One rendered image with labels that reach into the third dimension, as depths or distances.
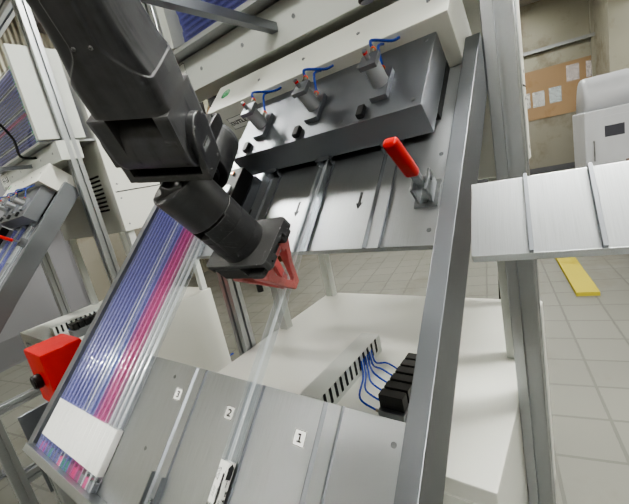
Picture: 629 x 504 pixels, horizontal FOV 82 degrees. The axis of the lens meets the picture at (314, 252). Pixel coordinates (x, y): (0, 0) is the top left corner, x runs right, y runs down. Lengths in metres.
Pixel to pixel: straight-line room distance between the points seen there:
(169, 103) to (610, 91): 6.63
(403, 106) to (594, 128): 6.18
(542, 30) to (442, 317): 9.27
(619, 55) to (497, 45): 8.03
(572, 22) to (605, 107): 3.25
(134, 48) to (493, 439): 0.67
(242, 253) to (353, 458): 0.23
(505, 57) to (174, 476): 0.69
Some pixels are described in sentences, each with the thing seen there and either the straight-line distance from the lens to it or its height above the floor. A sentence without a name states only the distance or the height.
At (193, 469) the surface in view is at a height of 0.78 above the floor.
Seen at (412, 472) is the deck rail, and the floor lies 0.84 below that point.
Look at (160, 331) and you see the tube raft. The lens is 0.64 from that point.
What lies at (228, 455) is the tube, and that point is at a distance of 0.46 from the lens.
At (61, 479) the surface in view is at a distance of 0.72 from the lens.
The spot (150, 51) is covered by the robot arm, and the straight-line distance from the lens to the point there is 0.31.
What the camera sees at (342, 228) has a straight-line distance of 0.48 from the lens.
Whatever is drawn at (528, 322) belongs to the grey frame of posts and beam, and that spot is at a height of 0.78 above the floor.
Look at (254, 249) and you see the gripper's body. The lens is 0.41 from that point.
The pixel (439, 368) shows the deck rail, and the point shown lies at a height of 0.89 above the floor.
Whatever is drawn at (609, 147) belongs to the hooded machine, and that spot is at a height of 0.53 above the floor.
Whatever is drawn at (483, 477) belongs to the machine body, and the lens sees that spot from 0.65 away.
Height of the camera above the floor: 1.08
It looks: 12 degrees down
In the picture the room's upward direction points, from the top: 12 degrees counter-clockwise
